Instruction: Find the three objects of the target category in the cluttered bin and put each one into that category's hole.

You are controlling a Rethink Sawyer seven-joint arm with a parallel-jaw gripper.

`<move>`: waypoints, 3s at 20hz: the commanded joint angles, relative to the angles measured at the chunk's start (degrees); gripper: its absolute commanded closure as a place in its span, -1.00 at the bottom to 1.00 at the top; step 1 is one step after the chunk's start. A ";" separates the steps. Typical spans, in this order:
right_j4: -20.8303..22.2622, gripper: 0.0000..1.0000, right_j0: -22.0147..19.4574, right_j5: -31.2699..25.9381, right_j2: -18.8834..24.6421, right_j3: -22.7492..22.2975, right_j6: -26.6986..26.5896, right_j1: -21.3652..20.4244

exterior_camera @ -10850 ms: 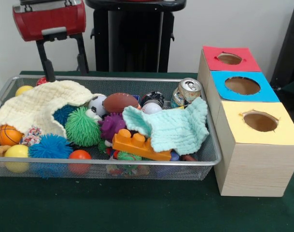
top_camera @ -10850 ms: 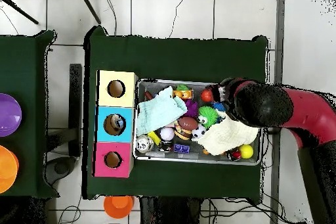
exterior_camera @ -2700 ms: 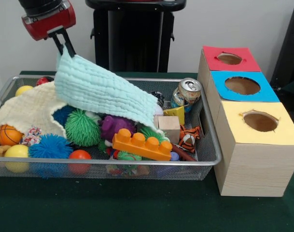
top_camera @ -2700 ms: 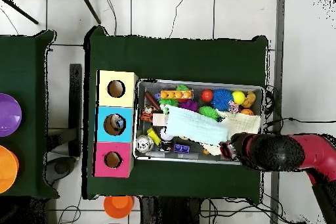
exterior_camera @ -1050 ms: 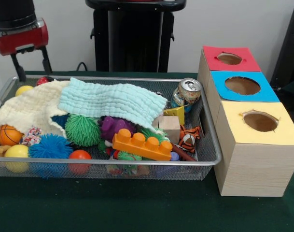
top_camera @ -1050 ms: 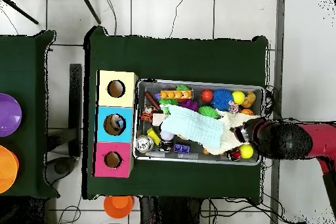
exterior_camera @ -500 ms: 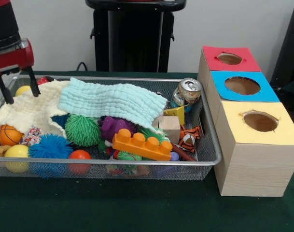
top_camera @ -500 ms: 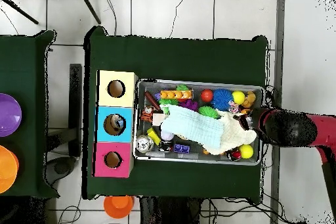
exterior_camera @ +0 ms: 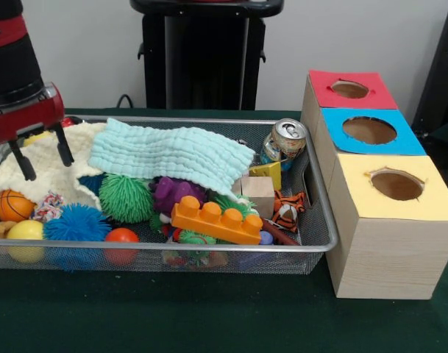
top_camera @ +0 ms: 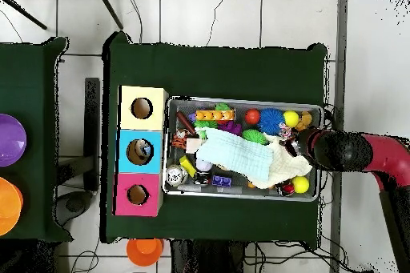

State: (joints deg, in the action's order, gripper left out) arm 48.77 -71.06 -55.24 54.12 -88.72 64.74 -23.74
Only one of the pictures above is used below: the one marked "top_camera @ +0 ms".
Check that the orange plastic bowl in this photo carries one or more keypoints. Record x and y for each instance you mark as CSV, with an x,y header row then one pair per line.
x,y
8,205

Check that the wooden box with three holes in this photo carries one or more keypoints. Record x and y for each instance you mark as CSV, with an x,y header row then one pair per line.
x,y
153,154

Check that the purple spiky rubber toy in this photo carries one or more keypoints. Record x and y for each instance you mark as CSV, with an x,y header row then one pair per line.
x,y
231,127

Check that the tiger striped plush toy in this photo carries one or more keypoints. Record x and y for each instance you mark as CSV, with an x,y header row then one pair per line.
x,y
179,140

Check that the cream knitted cloth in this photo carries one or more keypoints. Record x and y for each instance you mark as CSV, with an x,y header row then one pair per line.
x,y
288,165

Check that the mint knitted cloth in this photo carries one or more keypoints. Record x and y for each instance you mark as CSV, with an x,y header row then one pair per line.
x,y
237,154

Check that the purple plastic plate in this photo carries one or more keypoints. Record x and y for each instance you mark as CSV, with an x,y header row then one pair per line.
x,y
11,140

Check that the blue spiky rubber ball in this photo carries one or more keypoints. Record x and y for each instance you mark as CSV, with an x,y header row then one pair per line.
x,y
270,121

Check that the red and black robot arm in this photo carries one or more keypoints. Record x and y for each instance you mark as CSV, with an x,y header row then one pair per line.
x,y
342,151

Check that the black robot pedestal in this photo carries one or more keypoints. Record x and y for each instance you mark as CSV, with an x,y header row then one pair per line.
x,y
205,260

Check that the green spiky rubber ball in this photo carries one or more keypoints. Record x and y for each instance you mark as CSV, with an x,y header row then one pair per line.
x,y
254,136

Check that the orange plastic cup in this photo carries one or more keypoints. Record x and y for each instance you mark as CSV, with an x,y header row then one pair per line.
x,y
144,252

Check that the silver mesh bin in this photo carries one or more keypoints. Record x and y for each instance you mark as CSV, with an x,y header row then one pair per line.
x,y
243,104

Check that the plain wooden cube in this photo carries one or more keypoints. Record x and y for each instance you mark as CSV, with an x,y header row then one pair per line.
x,y
193,145

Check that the dark green table cloth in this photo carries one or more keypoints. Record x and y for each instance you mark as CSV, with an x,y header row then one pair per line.
x,y
208,71
32,93

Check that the orange toy building block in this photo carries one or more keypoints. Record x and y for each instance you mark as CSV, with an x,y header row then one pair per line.
x,y
215,115

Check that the yellow smooth ball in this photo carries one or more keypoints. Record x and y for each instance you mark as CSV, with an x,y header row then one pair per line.
x,y
291,118

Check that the black metal frame legs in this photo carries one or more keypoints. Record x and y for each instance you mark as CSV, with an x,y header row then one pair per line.
x,y
110,10

